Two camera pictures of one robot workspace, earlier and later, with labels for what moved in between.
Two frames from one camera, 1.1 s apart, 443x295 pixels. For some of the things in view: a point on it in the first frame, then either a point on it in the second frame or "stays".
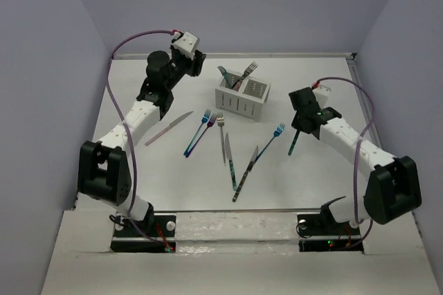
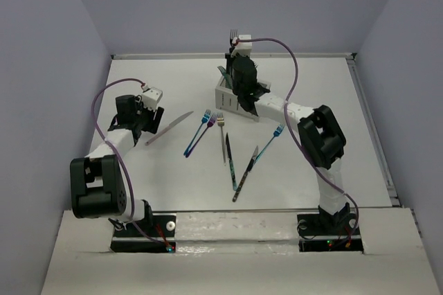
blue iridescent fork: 204,119 stays
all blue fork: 276,133 stays
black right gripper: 294,124 to 230,59
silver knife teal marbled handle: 229,156 stays
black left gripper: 194,66 to 152,124
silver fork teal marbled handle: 293,143 to 232,35
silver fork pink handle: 223,71 stays
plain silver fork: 221,120 stays
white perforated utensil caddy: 242,94 stays
